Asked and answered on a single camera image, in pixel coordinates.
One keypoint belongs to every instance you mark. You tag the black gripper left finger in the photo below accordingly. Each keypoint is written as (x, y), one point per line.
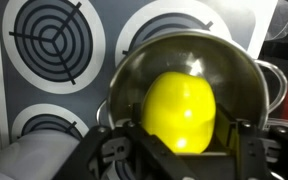
(137, 115)

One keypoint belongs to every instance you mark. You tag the toy stove top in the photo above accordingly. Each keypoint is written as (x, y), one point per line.
(117, 13)

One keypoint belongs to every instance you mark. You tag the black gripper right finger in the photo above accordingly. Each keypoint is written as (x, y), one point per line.
(225, 130)

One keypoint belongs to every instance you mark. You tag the yellow plastic toy fruit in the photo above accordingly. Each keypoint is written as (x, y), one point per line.
(177, 110)

